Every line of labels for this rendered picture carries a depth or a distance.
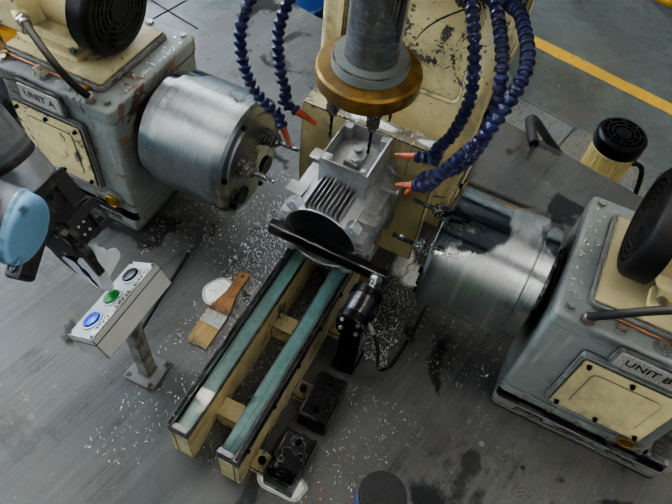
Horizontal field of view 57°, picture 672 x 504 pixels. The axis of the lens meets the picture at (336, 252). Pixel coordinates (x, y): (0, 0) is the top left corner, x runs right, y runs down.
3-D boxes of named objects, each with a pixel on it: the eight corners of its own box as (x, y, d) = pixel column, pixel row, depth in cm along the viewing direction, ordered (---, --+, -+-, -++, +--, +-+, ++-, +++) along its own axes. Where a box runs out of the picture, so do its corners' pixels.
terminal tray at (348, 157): (342, 144, 128) (345, 118, 122) (389, 164, 126) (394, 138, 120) (315, 182, 122) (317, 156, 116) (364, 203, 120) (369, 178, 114)
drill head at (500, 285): (412, 218, 139) (437, 137, 119) (591, 296, 131) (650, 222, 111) (366, 303, 125) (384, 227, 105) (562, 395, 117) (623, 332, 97)
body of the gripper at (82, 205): (116, 224, 100) (68, 164, 92) (80, 262, 95) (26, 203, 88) (89, 223, 104) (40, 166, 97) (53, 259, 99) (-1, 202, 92)
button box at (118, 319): (147, 279, 114) (130, 259, 111) (173, 282, 109) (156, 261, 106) (85, 354, 104) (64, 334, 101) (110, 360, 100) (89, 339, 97)
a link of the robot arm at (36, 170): (0, 181, 84) (-32, 183, 90) (25, 208, 87) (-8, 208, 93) (47, 141, 89) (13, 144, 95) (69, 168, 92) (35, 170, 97)
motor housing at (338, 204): (319, 186, 141) (325, 124, 126) (395, 219, 138) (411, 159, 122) (275, 248, 130) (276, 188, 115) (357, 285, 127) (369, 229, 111)
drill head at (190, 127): (163, 111, 152) (147, 21, 132) (295, 168, 145) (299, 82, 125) (96, 176, 138) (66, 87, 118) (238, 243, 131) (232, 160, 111)
